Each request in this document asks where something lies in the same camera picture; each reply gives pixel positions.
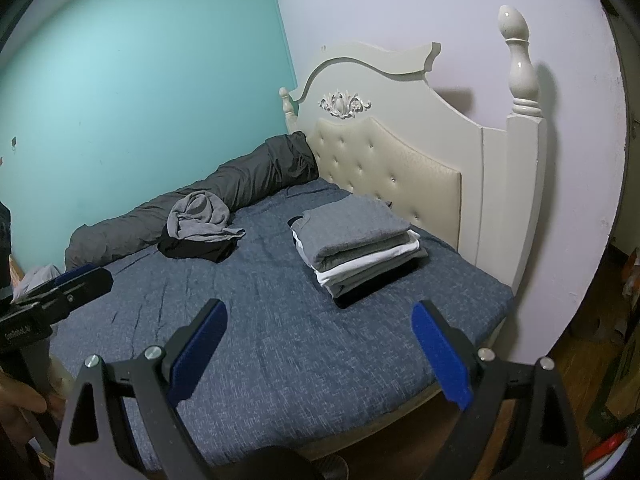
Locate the person's left hand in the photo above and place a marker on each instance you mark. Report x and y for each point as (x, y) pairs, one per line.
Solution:
(20, 397)

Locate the dark grey rolled duvet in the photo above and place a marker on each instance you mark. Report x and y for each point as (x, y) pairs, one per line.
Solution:
(225, 180)

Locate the bed with blue sheet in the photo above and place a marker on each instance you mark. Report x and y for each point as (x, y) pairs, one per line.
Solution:
(275, 335)

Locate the light grey bed sheet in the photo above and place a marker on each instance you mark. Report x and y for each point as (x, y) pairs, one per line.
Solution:
(35, 277)

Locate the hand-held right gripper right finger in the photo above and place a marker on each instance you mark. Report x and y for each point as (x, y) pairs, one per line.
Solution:
(445, 355)

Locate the folded white garment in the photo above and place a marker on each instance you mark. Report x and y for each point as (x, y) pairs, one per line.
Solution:
(370, 265)

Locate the beige tufted headboard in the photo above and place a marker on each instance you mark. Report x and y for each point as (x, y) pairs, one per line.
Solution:
(400, 135)

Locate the red and white basin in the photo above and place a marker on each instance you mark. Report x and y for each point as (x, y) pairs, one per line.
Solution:
(607, 452)

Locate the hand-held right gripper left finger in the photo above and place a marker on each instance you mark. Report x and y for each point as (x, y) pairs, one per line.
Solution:
(200, 350)

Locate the grey hoodie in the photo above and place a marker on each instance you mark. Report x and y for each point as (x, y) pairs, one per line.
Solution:
(350, 225)

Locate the crumpled light grey garment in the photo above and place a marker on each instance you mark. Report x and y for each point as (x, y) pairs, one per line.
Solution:
(200, 215)

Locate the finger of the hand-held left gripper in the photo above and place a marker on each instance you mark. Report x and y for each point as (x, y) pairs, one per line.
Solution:
(85, 287)
(75, 272)

